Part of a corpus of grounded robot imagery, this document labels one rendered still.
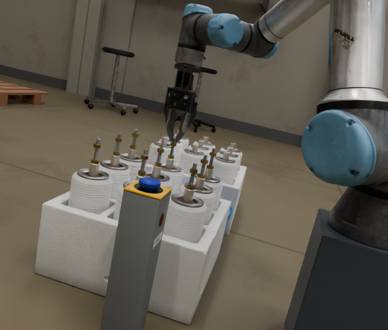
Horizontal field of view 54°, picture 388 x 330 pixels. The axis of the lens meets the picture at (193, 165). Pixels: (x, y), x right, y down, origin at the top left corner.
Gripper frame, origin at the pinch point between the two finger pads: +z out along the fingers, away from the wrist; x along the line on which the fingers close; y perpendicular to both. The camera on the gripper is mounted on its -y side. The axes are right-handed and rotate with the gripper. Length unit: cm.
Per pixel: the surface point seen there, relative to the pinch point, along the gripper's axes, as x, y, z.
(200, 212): 12.6, 28.5, 10.2
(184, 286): 12.9, 33.6, 25.6
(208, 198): 13.5, 17.3, 10.3
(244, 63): 14, -318, -38
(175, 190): 3.4, 3.9, 14.4
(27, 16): -257, -362, -43
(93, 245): -9.0, 31.1, 22.8
